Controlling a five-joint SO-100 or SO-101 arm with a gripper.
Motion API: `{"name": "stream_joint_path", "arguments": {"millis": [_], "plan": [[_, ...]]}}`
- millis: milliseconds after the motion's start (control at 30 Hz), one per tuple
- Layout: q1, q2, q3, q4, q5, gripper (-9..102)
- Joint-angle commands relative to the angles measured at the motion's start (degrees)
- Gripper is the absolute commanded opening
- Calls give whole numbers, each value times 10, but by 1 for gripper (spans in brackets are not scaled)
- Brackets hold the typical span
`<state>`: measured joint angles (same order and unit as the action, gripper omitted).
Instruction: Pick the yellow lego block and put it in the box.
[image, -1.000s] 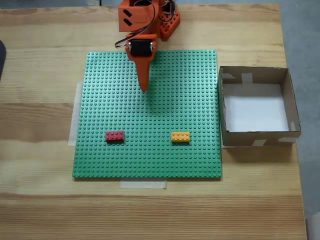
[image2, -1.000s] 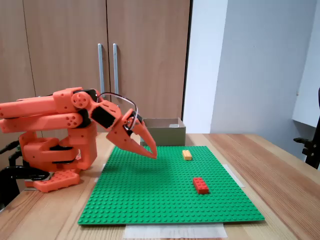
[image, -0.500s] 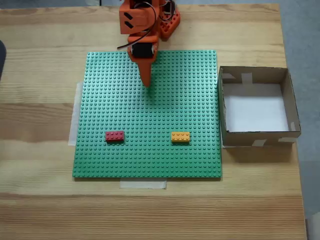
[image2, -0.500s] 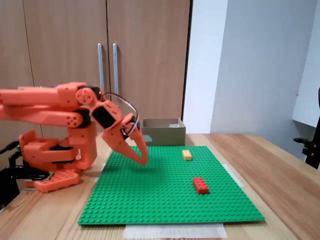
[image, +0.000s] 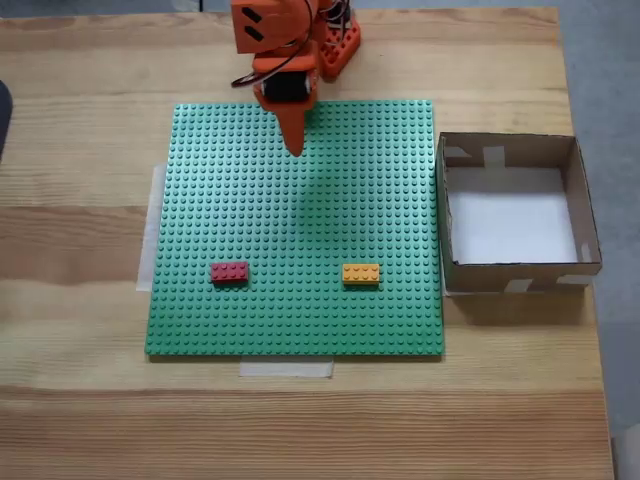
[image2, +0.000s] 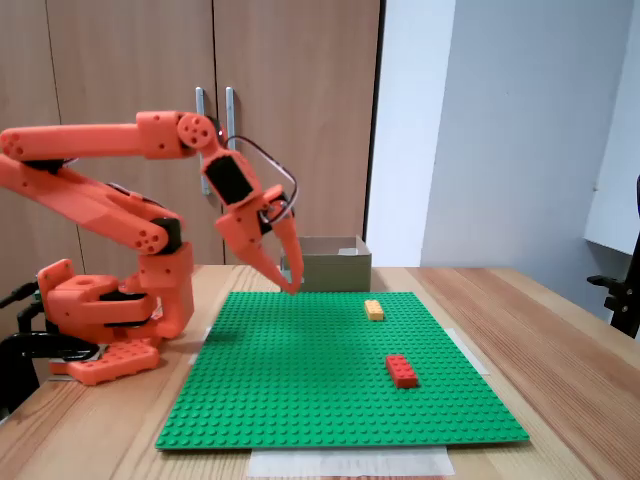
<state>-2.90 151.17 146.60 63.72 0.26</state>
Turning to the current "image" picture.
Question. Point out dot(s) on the yellow lego block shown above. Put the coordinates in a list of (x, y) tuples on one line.
[(361, 274)]

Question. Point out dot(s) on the green lego baseplate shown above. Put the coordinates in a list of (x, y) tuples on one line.
[(300, 250)]

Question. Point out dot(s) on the red lego block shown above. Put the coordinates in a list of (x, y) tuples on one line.
[(230, 272)]

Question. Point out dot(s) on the open cardboard box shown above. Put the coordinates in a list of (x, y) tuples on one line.
[(500, 280)]

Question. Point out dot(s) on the masking tape strip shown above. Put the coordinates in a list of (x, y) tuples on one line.
[(285, 369), (147, 240)]

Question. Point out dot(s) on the white paper sheet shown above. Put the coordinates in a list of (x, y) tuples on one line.
[(510, 220)]

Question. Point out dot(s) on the black rounded object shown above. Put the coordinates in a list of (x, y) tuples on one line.
[(5, 120)]

